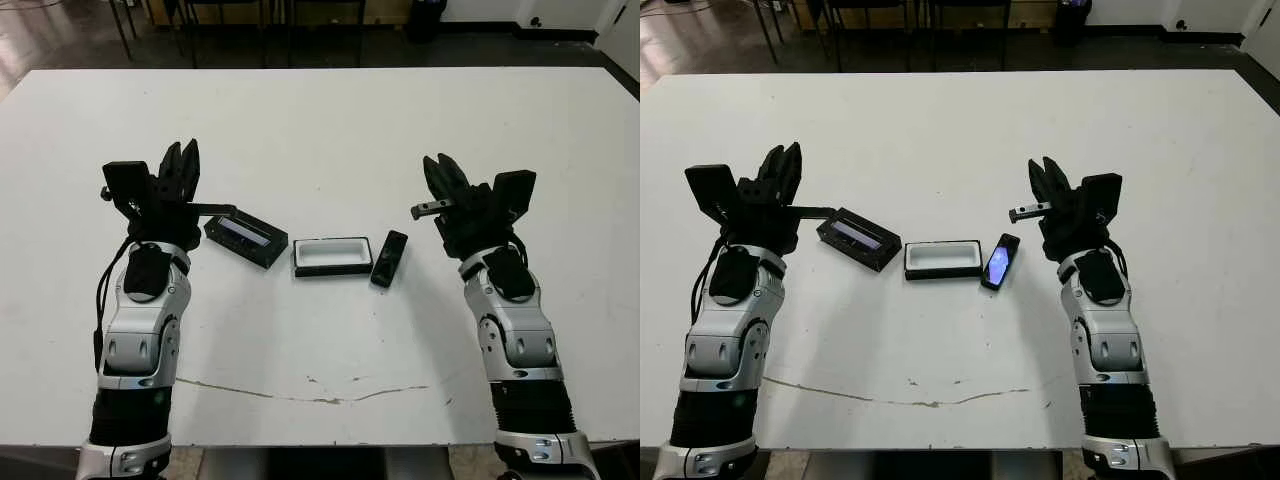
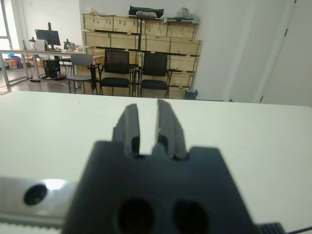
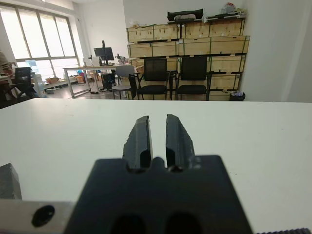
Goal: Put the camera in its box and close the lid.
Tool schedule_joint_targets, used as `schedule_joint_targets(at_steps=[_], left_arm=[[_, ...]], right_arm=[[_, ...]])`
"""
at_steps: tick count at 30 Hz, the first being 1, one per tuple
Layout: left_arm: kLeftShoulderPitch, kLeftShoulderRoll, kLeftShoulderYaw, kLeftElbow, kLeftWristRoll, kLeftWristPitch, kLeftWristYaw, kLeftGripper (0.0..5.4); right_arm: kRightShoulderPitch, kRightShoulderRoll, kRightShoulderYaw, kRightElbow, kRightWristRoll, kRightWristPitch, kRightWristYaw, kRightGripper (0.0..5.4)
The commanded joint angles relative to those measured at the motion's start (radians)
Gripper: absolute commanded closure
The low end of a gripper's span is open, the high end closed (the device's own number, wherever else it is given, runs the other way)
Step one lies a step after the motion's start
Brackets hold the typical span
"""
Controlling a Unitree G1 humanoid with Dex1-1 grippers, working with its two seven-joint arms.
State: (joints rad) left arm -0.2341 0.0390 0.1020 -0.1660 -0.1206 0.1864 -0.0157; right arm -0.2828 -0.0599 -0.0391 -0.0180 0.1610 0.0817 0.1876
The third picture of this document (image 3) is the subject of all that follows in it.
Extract black mesh chair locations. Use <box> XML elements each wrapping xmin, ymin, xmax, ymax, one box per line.
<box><xmin>129</xmin><ymin>58</ymin><xmax>171</xmax><ymax>100</ymax></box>
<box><xmin>170</xmin><ymin>56</ymin><xmax>215</xmax><ymax>101</ymax></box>

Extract black trash bin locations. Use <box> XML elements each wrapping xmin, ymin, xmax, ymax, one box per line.
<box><xmin>229</xmin><ymin>92</ymin><xmax>246</xmax><ymax>102</ymax></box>

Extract desk with black monitor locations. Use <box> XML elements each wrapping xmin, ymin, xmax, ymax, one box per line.
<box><xmin>62</xmin><ymin>64</ymin><xmax>130</xmax><ymax>98</ymax></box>

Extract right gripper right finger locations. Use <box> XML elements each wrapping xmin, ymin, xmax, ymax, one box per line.
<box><xmin>165</xmin><ymin>114</ymin><xmax>196</xmax><ymax>171</ymax></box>

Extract white clutter pile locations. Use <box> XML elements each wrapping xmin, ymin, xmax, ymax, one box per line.
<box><xmin>220</xmin><ymin>1</ymin><xmax>247</xmax><ymax>15</ymax></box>

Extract long black bag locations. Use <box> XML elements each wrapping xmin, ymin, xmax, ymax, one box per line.
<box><xmin>167</xmin><ymin>8</ymin><xmax>204</xmax><ymax>23</ymax></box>

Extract black box base white lining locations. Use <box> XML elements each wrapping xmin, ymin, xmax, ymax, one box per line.
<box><xmin>0</xmin><ymin>163</ymin><xmax>22</xmax><ymax>201</ymax></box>

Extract black office chair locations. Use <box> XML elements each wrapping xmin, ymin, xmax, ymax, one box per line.
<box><xmin>3</xmin><ymin>67</ymin><xmax>37</xmax><ymax>100</ymax></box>

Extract black computer tower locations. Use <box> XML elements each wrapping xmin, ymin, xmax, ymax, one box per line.
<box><xmin>101</xmin><ymin>73</ymin><xmax>116</xmax><ymax>91</ymax></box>

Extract person in striped sweater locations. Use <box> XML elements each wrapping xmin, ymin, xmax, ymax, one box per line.
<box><xmin>0</xmin><ymin>50</ymin><xmax>13</xmax><ymax>82</ymax></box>

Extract blue water jug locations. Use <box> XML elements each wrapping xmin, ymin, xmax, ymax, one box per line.
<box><xmin>25</xmin><ymin>59</ymin><xmax>37</xmax><ymax>73</ymax></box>

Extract plywood shipping crate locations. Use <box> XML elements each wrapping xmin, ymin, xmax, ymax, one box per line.
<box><xmin>207</xmin><ymin>89</ymin><xmax>232</xmax><ymax>101</ymax></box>
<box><xmin>179</xmin><ymin>35</ymin><xmax>251</xmax><ymax>56</ymax></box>
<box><xmin>126</xmin><ymin>23</ymin><xmax>181</xmax><ymax>42</ymax></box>
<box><xmin>127</xmin><ymin>40</ymin><xmax>180</xmax><ymax>59</ymax></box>
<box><xmin>181</xmin><ymin>17</ymin><xmax>246</xmax><ymax>39</ymax></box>
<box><xmin>208</xmin><ymin>72</ymin><xmax>241</xmax><ymax>92</ymax></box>
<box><xmin>207</xmin><ymin>54</ymin><xmax>246</xmax><ymax>74</ymax></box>

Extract large multi-pane window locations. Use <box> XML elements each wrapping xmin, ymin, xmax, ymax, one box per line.
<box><xmin>0</xmin><ymin>6</ymin><xmax>81</xmax><ymax>75</ymax></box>

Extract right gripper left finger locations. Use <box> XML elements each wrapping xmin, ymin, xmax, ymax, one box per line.
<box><xmin>122</xmin><ymin>115</ymin><xmax>154</xmax><ymax>171</ymax></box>

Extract black computer monitor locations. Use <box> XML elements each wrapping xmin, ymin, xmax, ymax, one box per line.
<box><xmin>94</xmin><ymin>40</ymin><xmax>115</xmax><ymax>66</ymax></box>

